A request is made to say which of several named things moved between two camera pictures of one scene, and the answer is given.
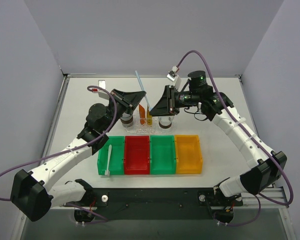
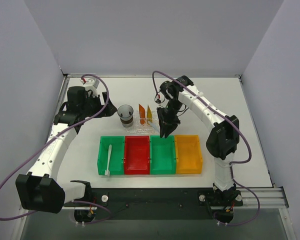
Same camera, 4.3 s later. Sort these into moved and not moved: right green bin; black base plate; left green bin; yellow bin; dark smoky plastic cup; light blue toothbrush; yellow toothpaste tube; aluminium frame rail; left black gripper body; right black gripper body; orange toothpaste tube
Moved: left black gripper body; right black gripper body; light blue toothbrush
Not moved: yellow bin; dark smoky plastic cup; orange toothpaste tube; right green bin; yellow toothpaste tube; black base plate; left green bin; aluminium frame rail
